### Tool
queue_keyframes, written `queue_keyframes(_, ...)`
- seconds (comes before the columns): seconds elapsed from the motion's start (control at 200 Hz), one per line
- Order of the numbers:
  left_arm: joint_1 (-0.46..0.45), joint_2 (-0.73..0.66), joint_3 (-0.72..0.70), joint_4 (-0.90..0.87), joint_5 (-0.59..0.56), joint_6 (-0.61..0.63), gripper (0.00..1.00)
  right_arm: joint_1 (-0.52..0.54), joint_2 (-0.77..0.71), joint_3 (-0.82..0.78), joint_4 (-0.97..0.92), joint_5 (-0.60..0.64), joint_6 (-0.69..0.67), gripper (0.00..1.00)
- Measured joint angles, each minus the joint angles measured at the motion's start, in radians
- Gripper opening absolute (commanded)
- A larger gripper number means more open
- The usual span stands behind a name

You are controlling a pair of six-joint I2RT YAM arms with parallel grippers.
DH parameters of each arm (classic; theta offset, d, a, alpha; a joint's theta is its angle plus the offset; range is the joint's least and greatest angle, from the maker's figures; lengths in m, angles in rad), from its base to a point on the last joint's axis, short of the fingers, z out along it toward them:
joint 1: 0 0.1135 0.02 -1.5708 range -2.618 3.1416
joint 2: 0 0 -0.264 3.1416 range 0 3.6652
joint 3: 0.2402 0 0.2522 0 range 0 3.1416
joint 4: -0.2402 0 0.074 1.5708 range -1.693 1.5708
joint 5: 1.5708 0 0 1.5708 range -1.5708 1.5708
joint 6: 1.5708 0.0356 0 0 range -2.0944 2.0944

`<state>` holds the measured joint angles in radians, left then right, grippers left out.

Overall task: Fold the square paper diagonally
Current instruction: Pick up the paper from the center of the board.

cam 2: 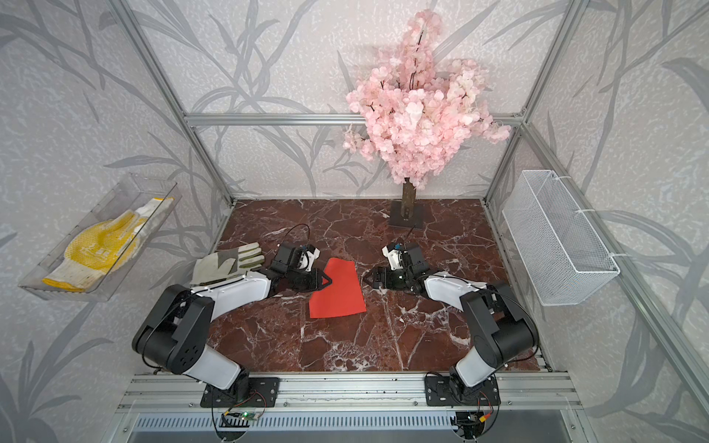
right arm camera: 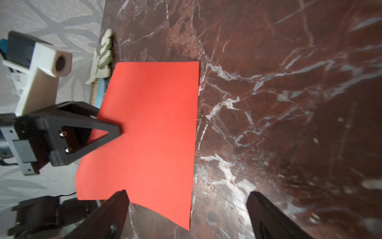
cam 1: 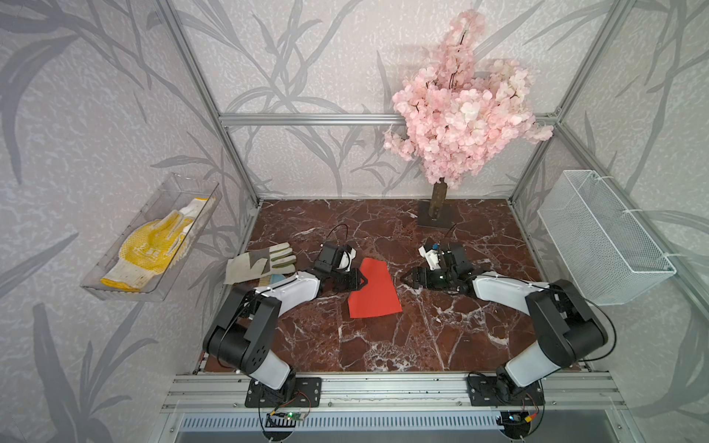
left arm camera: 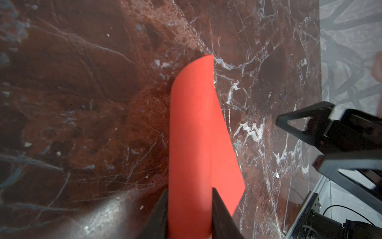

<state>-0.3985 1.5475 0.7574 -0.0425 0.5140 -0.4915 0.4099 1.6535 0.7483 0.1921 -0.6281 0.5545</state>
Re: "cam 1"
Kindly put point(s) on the right aluminium corner post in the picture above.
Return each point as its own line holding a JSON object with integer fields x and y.
{"x": 618, "y": 12}

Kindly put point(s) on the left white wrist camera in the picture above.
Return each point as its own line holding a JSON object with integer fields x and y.
{"x": 347, "y": 258}

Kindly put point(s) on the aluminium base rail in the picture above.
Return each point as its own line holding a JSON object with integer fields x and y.
{"x": 409, "y": 392}

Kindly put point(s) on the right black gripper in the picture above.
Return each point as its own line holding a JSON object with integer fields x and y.
{"x": 417, "y": 273}

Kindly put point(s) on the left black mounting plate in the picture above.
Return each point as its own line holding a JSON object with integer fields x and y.
{"x": 296, "y": 392}

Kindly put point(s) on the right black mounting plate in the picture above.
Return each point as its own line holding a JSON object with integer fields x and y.
{"x": 498, "y": 391}

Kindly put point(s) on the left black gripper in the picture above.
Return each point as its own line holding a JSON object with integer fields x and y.
{"x": 356, "y": 283}

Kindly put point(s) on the white grey work glove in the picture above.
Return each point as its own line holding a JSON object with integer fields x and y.
{"x": 255, "y": 264}

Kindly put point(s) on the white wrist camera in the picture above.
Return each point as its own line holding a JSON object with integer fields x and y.
{"x": 347, "y": 258}
{"x": 430, "y": 253}

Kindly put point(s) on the right circuit board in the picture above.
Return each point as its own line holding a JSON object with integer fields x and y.
{"x": 516, "y": 418}

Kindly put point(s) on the circuit board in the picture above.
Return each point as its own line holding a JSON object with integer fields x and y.
{"x": 289, "y": 419}
{"x": 516, "y": 418}

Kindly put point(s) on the horizontal aluminium back bar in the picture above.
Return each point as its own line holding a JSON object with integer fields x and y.
{"x": 311, "y": 120}

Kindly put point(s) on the white wire mesh basket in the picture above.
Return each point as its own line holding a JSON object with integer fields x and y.
{"x": 609, "y": 254}

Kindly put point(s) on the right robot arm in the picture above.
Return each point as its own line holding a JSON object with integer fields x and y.
{"x": 566, "y": 327}

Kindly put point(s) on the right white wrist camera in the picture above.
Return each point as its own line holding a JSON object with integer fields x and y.
{"x": 430, "y": 253}

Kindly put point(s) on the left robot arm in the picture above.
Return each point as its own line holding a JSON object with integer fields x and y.
{"x": 266, "y": 284}

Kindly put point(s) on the left circuit board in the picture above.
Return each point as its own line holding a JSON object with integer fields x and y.
{"x": 289, "y": 419}

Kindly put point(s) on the black mounting plate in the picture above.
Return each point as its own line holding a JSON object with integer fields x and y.
{"x": 296, "y": 392}
{"x": 498, "y": 391}

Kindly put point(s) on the clear plastic wall tray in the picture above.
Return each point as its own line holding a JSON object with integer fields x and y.
{"x": 173, "y": 194}

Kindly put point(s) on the aluminium frame corner post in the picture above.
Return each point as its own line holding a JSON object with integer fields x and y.
{"x": 171, "y": 19}

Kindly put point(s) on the pink cherry blossom tree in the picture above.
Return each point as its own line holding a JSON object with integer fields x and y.
{"x": 459, "y": 117}

